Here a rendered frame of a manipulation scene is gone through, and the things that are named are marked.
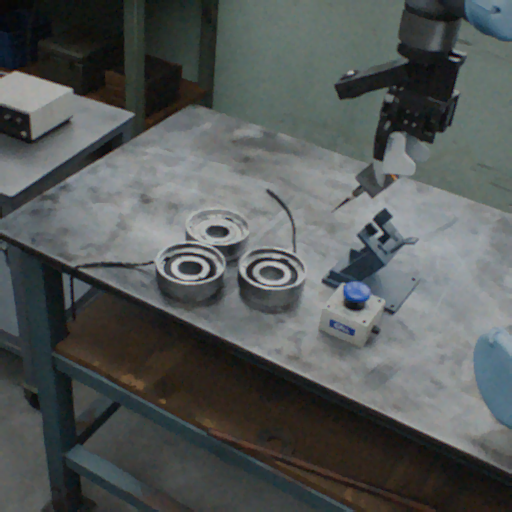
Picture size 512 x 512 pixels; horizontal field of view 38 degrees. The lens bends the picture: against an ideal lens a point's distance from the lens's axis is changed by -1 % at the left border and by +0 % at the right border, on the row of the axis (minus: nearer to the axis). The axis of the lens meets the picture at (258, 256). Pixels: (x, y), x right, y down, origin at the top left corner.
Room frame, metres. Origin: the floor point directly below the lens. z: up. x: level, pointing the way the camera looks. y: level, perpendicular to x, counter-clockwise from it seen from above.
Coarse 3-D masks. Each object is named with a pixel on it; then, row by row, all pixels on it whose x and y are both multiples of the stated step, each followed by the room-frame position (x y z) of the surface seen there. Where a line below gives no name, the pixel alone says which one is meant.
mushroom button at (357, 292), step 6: (354, 282) 0.86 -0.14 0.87; (348, 288) 0.84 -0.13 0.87; (354, 288) 0.84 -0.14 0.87; (360, 288) 0.84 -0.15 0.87; (366, 288) 0.84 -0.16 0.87; (348, 294) 0.83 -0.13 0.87; (354, 294) 0.83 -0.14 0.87; (360, 294) 0.83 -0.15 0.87; (366, 294) 0.83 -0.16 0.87; (354, 300) 0.82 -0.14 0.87; (360, 300) 0.82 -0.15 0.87; (366, 300) 0.83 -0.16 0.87
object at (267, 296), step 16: (256, 256) 0.95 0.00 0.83; (288, 256) 0.96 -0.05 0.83; (240, 272) 0.89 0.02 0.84; (256, 272) 0.91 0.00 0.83; (272, 272) 0.93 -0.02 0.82; (288, 272) 0.92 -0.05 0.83; (304, 272) 0.91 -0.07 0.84; (256, 288) 0.86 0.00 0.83; (272, 288) 0.86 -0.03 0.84; (288, 288) 0.87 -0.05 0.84; (272, 304) 0.87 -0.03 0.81
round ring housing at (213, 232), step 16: (208, 208) 1.05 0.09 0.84; (192, 224) 1.02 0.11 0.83; (208, 224) 1.02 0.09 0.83; (224, 224) 1.03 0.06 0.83; (240, 224) 1.04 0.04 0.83; (192, 240) 0.97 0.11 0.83; (208, 240) 0.98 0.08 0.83; (224, 240) 0.98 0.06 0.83; (240, 240) 0.97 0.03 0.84; (224, 256) 0.96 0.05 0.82
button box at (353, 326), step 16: (336, 304) 0.84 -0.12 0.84; (352, 304) 0.84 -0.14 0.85; (368, 304) 0.84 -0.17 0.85; (320, 320) 0.83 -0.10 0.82; (336, 320) 0.82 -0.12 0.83; (352, 320) 0.81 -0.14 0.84; (368, 320) 0.81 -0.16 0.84; (336, 336) 0.81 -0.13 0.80; (352, 336) 0.80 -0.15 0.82; (368, 336) 0.81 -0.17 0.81
